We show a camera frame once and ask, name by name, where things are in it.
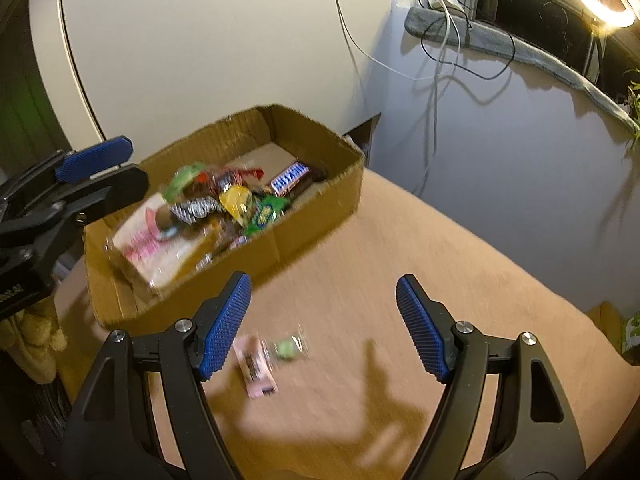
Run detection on sliced bread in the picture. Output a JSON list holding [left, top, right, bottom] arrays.
[[105, 193, 222, 294]]

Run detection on red green jelly cup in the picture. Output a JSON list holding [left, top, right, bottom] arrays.
[[162, 162, 206, 203]]

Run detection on black white snack packet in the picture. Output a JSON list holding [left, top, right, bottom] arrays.
[[169, 195, 226, 226]]

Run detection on chocolate cake red-edged bag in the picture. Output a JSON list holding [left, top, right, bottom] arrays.
[[196, 167, 264, 196]]

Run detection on Snickers bar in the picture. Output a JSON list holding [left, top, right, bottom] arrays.
[[267, 162, 311, 197]]

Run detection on green snack bag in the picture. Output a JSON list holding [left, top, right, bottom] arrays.
[[620, 312, 640, 360]]

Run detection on pink candy packet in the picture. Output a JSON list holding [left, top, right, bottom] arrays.
[[232, 335, 278, 400]]

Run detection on yellow candy packet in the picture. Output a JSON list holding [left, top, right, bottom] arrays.
[[218, 184, 254, 228]]

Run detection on cardboard box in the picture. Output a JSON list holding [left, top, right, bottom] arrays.
[[84, 104, 363, 334]]

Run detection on small green ball candy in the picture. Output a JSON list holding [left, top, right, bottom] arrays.
[[272, 328, 308, 362]]

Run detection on green candy packet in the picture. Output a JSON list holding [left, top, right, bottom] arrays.
[[244, 195, 290, 236]]

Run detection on potted spider plant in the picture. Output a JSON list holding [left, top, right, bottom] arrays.
[[625, 80, 640, 152]]

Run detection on white cable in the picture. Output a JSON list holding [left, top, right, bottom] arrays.
[[326, 0, 464, 82]]

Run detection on black cable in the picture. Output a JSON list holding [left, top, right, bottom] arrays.
[[404, 0, 518, 83]]

